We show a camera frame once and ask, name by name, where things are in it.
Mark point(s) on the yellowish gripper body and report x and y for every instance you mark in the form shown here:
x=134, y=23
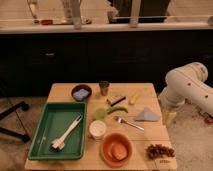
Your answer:
x=168, y=117

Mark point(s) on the bunch of dark grapes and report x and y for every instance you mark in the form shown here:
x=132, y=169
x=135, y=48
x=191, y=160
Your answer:
x=159, y=151

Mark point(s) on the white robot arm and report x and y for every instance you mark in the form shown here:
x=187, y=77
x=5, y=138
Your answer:
x=186, y=83

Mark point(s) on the small metal cup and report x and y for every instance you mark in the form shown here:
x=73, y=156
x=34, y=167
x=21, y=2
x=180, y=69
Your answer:
x=104, y=87

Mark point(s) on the white round cup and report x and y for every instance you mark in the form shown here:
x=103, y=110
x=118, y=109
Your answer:
x=97, y=129

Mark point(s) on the blue folded cloth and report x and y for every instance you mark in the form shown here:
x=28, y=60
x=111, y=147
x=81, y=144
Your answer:
x=147, y=115

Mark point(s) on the yellow banana toy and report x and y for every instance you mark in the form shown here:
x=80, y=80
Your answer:
x=133, y=98

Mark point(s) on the wooden table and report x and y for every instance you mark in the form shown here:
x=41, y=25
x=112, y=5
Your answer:
x=154, y=133

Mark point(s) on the silver metal fork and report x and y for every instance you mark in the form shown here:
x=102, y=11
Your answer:
x=121, y=120

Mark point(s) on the black and silver block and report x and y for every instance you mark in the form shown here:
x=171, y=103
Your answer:
x=115, y=100

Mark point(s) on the orange fruit in bowl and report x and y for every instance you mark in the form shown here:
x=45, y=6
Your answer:
x=119, y=151

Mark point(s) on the orange plastic bowl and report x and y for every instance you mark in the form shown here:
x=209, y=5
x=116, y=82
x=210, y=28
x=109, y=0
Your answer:
x=106, y=149

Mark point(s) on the green measuring spoon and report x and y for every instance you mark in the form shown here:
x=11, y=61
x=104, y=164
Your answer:
x=101, y=113

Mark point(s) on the blue sponge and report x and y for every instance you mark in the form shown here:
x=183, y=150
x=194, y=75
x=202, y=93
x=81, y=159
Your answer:
x=80, y=94

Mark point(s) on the dark purple bowl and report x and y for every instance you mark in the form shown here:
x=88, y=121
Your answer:
x=82, y=86

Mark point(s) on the green plastic tray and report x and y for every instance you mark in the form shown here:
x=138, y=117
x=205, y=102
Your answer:
x=55, y=119

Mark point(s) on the white dish brush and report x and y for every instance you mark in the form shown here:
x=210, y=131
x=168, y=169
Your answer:
x=58, y=144

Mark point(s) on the black chair base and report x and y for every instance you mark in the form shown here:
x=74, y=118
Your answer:
x=11, y=124

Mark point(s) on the red dish on counter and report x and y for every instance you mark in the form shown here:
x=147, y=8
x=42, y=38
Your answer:
x=46, y=22

